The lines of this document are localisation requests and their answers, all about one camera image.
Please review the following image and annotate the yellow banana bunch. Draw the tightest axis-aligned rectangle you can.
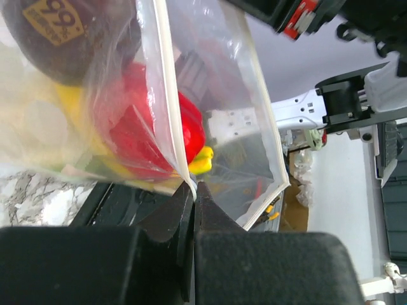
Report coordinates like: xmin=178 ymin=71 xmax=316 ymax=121
xmin=57 ymin=85 xmax=214 ymax=188

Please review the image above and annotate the clear zip top bag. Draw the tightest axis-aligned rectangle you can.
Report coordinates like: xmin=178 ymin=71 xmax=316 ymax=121
xmin=1 ymin=1 xmax=289 ymax=229

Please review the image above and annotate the dark purple plum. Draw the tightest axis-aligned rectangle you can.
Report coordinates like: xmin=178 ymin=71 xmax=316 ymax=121
xmin=1 ymin=1 xmax=141 ymax=86

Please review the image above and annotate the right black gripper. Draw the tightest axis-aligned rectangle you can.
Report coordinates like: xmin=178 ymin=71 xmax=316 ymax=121
xmin=228 ymin=0 xmax=406 ymax=76

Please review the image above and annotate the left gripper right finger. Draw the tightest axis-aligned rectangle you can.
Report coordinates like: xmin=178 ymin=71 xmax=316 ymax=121
xmin=194 ymin=182 xmax=364 ymax=304

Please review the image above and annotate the red bell pepper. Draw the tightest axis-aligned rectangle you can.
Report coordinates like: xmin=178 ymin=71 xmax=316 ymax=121
xmin=104 ymin=62 xmax=206 ymax=182

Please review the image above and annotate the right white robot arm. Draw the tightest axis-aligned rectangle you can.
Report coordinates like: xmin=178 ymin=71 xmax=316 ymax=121
xmin=231 ymin=1 xmax=406 ymax=133

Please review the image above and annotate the white cauliflower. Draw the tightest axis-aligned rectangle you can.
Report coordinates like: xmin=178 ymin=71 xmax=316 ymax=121
xmin=1 ymin=45 xmax=92 ymax=172

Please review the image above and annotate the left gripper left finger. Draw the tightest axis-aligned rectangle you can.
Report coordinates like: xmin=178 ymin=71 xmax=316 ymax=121
xmin=1 ymin=184 xmax=193 ymax=304

